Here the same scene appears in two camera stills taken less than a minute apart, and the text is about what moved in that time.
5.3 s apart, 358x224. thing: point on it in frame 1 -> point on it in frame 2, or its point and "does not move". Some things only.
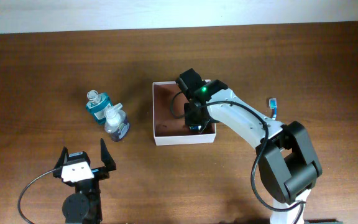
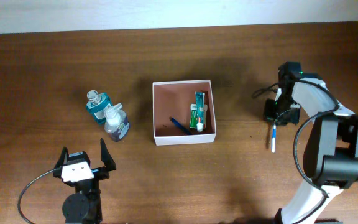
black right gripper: x=189 y=119 -> x=268 y=114
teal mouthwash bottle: x=97 y=103 does not move
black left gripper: x=103 y=173 does not move
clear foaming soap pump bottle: x=115 y=123 does not move
